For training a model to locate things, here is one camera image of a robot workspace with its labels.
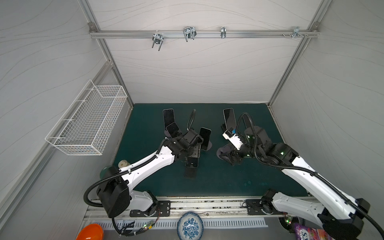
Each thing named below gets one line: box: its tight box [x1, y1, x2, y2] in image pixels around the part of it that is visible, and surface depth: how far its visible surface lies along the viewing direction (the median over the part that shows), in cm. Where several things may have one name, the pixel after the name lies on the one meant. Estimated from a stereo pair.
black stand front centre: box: [184, 167, 197, 179], surface depth 87 cm
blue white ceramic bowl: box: [177, 212, 204, 240], surface depth 69 cm
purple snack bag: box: [294, 223, 333, 240], surface depth 67 cm
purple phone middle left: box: [165, 122, 182, 138], surface depth 90 cm
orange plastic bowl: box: [76, 223, 104, 240], surface depth 65 cm
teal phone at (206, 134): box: [199, 127, 212, 151], surface depth 90 cm
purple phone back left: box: [162, 108, 175, 128], surface depth 97 cm
